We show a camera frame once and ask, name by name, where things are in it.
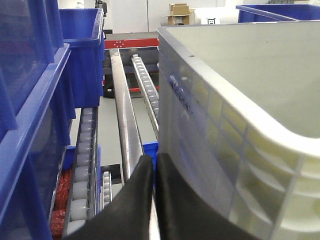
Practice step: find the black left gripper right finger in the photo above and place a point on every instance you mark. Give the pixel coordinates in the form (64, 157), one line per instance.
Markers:
(182, 214)

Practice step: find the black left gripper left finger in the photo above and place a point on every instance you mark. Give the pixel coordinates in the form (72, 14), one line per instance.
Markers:
(127, 217)

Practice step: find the white plastic tote bin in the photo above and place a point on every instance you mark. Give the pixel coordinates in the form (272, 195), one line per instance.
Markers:
(239, 115)

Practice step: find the blue bin near left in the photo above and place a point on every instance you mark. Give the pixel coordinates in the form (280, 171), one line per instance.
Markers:
(36, 108)

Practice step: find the blue bin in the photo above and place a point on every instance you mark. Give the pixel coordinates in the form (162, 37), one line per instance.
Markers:
(249, 13)
(36, 108)
(82, 29)

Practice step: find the red shelf beam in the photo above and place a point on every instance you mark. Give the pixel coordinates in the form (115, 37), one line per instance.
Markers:
(131, 43)

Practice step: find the blue bin far left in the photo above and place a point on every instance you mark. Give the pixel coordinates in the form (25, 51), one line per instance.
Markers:
(82, 29)

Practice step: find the blue bin far right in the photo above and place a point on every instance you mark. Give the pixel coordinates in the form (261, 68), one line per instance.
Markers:
(249, 13)

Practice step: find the red packaged items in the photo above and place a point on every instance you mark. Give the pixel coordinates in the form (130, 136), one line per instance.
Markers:
(60, 205)

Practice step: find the white roller track centre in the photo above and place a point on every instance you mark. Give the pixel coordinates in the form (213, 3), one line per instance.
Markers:
(148, 91)

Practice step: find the cardboard box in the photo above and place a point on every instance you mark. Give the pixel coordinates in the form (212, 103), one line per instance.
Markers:
(179, 14)

